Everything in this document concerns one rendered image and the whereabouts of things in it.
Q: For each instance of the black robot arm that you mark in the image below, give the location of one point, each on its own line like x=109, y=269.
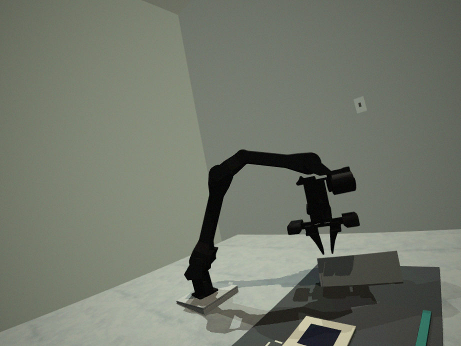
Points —
x=338, y=181

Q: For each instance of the beige square tile with dark square centre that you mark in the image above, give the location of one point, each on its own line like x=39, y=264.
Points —
x=319, y=332

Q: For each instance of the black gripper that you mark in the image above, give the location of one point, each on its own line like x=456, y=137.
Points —
x=320, y=216

